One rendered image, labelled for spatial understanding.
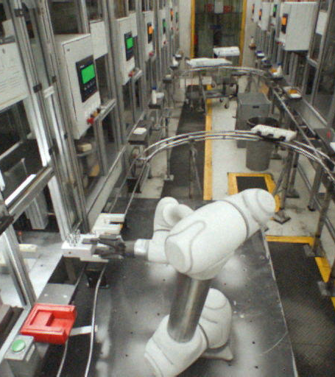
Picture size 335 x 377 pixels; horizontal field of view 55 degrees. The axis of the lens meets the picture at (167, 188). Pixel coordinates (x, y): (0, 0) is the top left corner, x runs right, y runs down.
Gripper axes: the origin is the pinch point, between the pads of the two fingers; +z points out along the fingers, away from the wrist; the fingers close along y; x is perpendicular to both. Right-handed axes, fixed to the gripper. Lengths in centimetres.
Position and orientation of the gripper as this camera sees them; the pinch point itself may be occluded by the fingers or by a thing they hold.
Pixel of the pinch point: (90, 246)
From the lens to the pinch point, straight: 147.7
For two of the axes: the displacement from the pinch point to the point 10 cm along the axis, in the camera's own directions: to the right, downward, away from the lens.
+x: -1.2, 5.1, -8.5
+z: -9.9, -0.5, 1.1
